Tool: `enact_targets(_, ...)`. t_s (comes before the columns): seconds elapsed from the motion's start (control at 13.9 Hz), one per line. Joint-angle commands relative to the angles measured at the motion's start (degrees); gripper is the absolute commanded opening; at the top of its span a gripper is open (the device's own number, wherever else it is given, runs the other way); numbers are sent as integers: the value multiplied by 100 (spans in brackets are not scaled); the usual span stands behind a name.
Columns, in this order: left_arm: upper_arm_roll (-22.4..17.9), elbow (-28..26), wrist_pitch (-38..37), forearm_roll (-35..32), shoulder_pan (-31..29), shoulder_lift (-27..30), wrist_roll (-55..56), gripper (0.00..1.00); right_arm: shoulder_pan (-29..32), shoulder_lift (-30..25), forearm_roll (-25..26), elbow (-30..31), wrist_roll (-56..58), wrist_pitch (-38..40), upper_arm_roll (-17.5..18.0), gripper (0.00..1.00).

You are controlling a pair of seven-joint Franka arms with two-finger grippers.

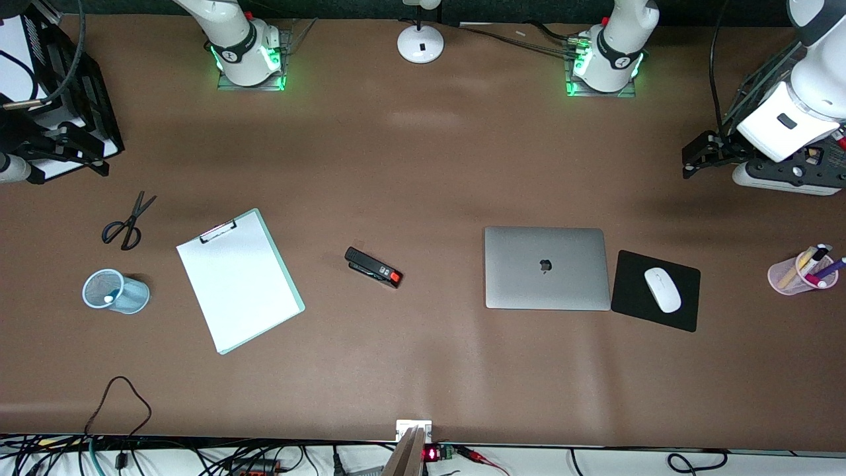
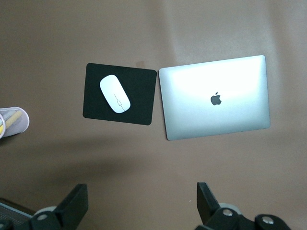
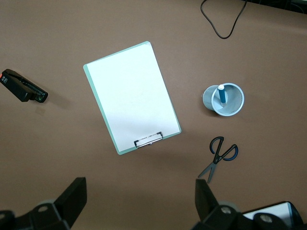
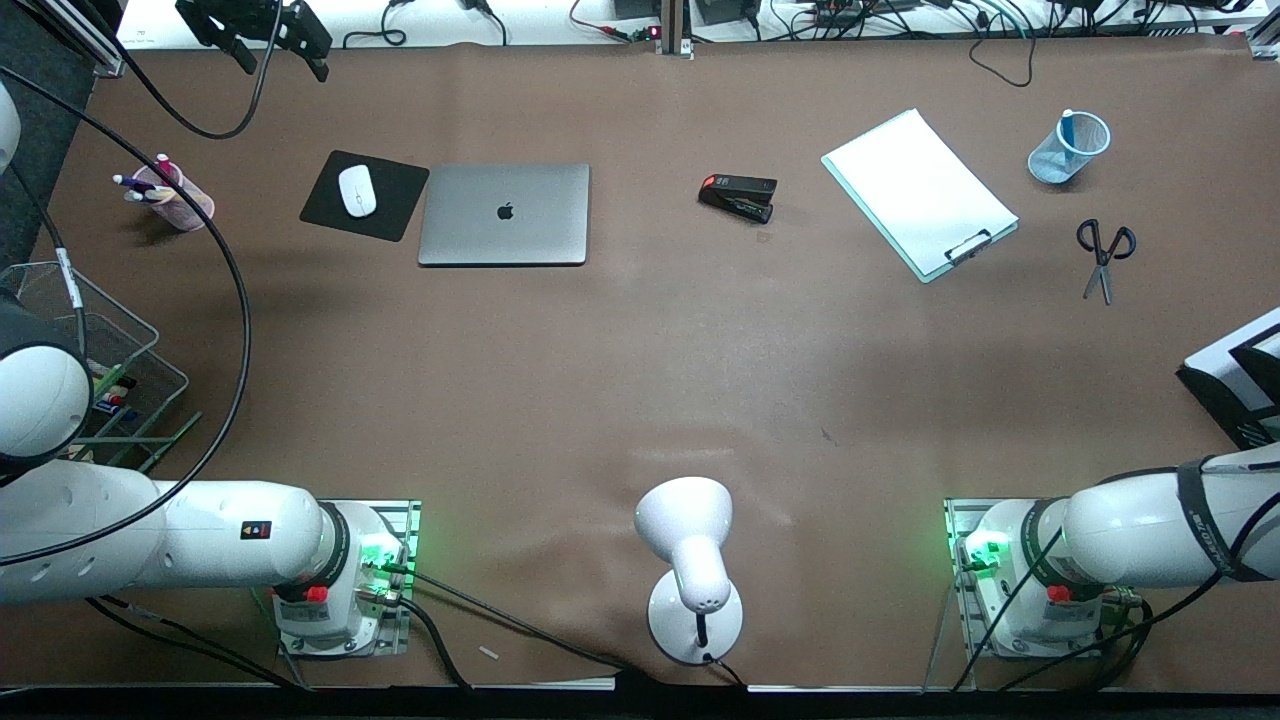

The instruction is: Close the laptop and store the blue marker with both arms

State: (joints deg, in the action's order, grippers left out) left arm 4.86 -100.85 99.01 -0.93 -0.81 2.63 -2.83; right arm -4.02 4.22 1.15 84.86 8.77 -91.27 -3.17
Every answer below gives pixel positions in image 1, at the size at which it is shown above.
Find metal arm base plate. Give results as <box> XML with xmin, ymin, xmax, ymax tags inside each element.
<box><xmin>217</xmin><ymin>26</ymin><xmax>291</xmax><ymax>92</ymax></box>
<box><xmin>564</xmin><ymin>33</ymin><xmax>639</xmax><ymax>99</ymax></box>

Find white lamp base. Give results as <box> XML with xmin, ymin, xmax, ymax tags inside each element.
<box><xmin>397</xmin><ymin>0</ymin><xmax>445</xmax><ymax>64</ymax></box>

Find red wire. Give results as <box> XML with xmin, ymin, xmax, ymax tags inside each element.
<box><xmin>456</xmin><ymin>446</ymin><xmax>511</xmax><ymax>476</ymax></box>

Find mint green clipboard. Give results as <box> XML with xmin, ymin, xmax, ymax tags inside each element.
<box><xmin>176</xmin><ymin>208</ymin><xmax>306</xmax><ymax>356</ymax></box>

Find black coiled cable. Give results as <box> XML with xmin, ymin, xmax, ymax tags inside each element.
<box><xmin>666</xmin><ymin>450</ymin><xmax>729</xmax><ymax>474</ymax></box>

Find black scissors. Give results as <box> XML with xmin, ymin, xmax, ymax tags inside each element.
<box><xmin>101</xmin><ymin>191</ymin><xmax>158</xmax><ymax>251</ymax></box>

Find white marker with black cap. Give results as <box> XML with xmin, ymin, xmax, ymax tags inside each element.
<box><xmin>801</xmin><ymin>243</ymin><xmax>832</xmax><ymax>278</ymax></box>

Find purple marker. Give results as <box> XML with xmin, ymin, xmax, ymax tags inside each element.
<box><xmin>810</xmin><ymin>257</ymin><xmax>846</xmax><ymax>286</ymax></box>

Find clear acrylic bracket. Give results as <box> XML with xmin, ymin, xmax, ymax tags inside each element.
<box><xmin>284</xmin><ymin>18</ymin><xmax>319</xmax><ymax>55</ymax></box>

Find black stapler with red end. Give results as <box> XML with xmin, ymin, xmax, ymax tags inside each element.
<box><xmin>344</xmin><ymin>247</ymin><xmax>403</xmax><ymax>289</ymax></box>

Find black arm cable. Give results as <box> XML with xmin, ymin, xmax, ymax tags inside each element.
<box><xmin>36</xmin><ymin>0</ymin><xmax>85</xmax><ymax>106</ymax></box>
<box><xmin>708</xmin><ymin>0</ymin><xmax>731</xmax><ymax>133</ymax></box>

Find black mouse pad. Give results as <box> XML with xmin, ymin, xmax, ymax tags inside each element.
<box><xmin>611</xmin><ymin>250</ymin><xmax>701</xmax><ymax>333</ymax></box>

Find thin black looped cable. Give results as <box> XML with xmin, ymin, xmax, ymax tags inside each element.
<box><xmin>83</xmin><ymin>376</ymin><xmax>153</xmax><ymax>438</ymax></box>

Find white paper sheet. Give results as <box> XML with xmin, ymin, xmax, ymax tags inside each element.
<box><xmin>176</xmin><ymin>215</ymin><xmax>299</xmax><ymax>352</ymax></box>

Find blue mesh pen cup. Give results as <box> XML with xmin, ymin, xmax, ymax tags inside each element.
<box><xmin>82</xmin><ymin>268</ymin><xmax>151</xmax><ymax>315</ymax></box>

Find white computer mouse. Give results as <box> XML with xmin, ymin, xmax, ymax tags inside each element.
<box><xmin>644</xmin><ymin>267</ymin><xmax>682</xmax><ymax>313</ymax></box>

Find black mesh desk tray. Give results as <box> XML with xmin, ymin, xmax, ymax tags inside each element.
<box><xmin>722</xmin><ymin>40</ymin><xmax>846</xmax><ymax>163</ymax></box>

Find pink mesh pen cup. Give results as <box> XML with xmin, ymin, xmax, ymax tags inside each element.
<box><xmin>768</xmin><ymin>248</ymin><xmax>839</xmax><ymax>296</ymax></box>

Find silver laptop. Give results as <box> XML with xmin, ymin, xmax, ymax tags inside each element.
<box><xmin>484</xmin><ymin>226</ymin><xmax>612</xmax><ymax>311</ymax></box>

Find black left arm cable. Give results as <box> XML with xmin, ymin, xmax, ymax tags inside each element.
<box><xmin>708</xmin><ymin>0</ymin><xmax>731</xmax><ymax>133</ymax></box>

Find yellow pencil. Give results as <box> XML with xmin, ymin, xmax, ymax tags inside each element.
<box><xmin>779</xmin><ymin>250</ymin><xmax>815</xmax><ymax>289</ymax></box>

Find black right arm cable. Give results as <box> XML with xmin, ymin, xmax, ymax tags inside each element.
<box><xmin>36</xmin><ymin>0</ymin><xmax>85</xmax><ymax>106</ymax></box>

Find grey camera stand post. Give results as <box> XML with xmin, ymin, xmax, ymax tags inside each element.
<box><xmin>381</xmin><ymin>426</ymin><xmax>428</xmax><ymax>476</ymax></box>

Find black stacked file tray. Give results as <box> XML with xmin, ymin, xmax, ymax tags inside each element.
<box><xmin>0</xmin><ymin>7</ymin><xmax>124</xmax><ymax>180</ymax></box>

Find black cable bundle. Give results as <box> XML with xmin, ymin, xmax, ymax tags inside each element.
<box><xmin>456</xmin><ymin>23</ymin><xmax>586</xmax><ymax>55</ymax></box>

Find small white box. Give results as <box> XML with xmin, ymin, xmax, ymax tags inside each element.
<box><xmin>396</xmin><ymin>420</ymin><xmax>433</xmax><ymax>442</ymax></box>

